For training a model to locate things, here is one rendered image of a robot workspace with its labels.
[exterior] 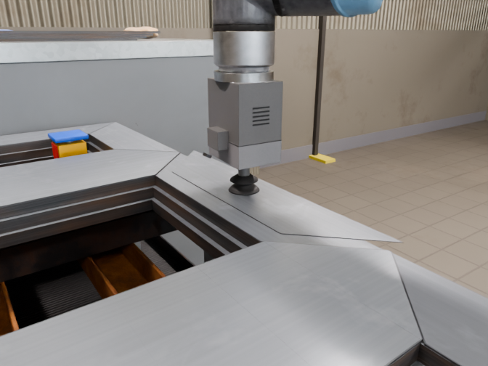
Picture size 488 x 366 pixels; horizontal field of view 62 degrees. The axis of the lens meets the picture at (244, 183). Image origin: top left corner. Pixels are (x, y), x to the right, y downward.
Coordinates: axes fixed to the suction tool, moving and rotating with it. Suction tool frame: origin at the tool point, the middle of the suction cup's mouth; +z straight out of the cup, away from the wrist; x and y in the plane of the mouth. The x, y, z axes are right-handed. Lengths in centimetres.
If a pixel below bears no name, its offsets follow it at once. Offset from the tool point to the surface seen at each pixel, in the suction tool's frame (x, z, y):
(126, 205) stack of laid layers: -13.7, 3.2, -10.7
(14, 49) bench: -23, -17, -57
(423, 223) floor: 177, 86, -92
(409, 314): -2.3, -0.1, 29.5
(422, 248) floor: 150, 86, -72
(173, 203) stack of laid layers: -8.6, 1.9, -4.8
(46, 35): -15, -20, -68
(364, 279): -1.8, -0.1, 24.3
